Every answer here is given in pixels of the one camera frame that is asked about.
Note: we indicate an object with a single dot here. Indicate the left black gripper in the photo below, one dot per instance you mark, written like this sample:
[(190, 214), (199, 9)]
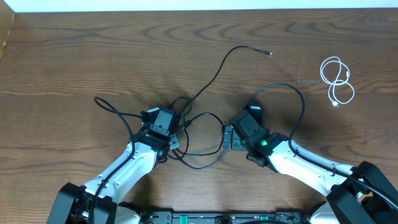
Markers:
[(175, 142)]

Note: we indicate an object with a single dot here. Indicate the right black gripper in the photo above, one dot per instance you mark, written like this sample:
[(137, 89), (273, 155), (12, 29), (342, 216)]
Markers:
[(235, 144)]

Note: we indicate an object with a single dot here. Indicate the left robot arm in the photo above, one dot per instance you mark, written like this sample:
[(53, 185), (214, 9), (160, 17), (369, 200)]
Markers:
[(96, 201)]

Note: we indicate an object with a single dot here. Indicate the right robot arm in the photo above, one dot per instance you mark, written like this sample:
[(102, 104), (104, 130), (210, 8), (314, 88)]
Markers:
[(354, 194)]

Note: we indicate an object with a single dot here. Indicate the cardboard panel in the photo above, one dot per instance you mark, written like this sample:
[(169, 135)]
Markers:
[(7, 16)]

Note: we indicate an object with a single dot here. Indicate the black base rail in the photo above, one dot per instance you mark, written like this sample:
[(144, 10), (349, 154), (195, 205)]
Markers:
[(167, 217)]

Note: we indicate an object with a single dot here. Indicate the green clamp handle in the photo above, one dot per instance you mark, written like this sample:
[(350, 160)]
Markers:
[(184, 219)]

